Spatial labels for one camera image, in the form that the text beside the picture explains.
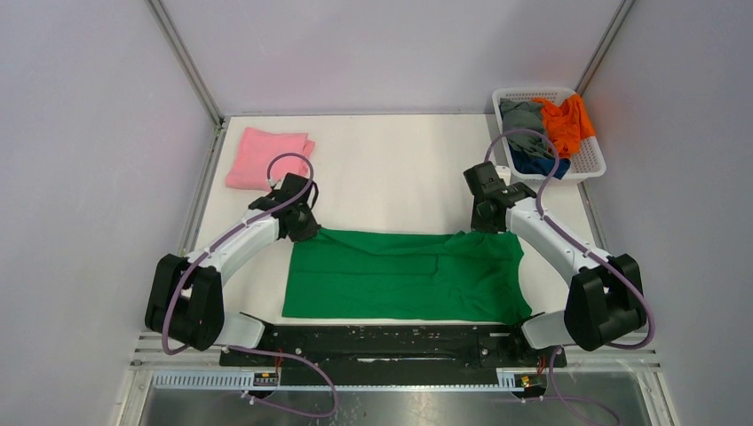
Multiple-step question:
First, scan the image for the green t shirt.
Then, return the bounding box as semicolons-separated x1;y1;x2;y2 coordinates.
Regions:
281;228;532;324

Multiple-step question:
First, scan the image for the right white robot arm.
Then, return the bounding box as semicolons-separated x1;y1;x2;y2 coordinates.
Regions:
464;162;655;366

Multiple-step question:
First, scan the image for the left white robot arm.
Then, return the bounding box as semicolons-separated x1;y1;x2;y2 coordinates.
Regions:
145;173;320;365

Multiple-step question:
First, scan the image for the blue t shirt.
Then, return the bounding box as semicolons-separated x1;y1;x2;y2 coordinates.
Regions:
511;149;571;180

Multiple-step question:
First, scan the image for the folded pink t shirt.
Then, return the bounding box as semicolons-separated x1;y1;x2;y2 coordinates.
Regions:
225;127;315;191

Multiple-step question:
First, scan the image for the grey t shirt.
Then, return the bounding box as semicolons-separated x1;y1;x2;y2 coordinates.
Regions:
499;99;553;159

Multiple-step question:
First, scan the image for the white plastic laundry basket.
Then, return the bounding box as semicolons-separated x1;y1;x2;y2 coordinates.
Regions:
491;86;606;186

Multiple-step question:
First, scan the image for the orange t shirt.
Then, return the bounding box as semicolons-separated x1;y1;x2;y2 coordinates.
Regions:
533;94;596;159

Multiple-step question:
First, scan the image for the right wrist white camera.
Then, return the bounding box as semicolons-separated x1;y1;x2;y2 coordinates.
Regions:
495;165;512;185

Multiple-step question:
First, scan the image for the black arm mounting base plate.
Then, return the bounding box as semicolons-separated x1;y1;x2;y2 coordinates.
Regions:
218;323;569;387

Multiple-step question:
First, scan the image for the aluminium frame rail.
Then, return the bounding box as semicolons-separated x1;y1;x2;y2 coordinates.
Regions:
145;0;225;128

